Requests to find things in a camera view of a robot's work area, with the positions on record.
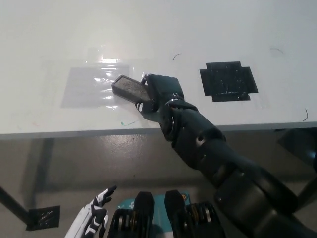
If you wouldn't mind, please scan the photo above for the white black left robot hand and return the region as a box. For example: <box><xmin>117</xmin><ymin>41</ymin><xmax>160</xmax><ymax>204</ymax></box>
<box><xmin>64</xmin><ymin>185</ymin><xmax>117</xmax><ymax>238</ymax></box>

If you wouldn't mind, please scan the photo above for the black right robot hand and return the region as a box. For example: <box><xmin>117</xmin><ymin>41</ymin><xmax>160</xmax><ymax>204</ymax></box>
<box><xmin>135</xmin><ymin>73</ymin><xmax>185</xmax><ymax>117</ymax></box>

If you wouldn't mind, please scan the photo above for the dark grey whiteboard eraser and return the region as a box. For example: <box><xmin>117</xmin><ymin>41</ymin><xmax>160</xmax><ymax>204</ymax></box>
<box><xmin>111</xmin><ymin>75</ymin><xmax>152</xmax><ymax>104</ymax></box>

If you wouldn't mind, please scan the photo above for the black teal robot torso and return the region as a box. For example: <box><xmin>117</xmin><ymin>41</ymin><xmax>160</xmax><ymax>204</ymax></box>
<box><xmin>107</xmin><ymin>189</ymin><xmax>225</xmax><ymax>238</ymax></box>

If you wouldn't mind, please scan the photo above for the black tape mark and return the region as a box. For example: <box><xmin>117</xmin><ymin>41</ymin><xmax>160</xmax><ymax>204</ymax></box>
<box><xmin>199</xmin><ymin>61</ymin><xmax>259</xmax><ymax>102</ymax></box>

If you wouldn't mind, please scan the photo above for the clear plastic film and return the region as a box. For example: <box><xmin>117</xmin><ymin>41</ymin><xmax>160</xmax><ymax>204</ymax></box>
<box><xmin>42</xmin><ymin>47</ymin><xmax>149</xmax><ymax>124</ymax></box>

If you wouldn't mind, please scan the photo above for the black table leg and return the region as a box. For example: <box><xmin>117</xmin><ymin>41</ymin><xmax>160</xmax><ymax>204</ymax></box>
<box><xmin>296</xmin><ymin>177</ymin><xmax>317</xmax><ymax>215</ymax></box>
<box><xmin>0</xmin><ymin>185</ymin><xmax>32</xmax><ymax>223</ymax></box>

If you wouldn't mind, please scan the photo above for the black table frame bracket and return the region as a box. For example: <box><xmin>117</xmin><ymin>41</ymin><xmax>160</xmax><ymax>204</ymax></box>
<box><xmin>276</xmin><ymin>128</ymin><xmax>317</xmax><ymax>161</ymax></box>

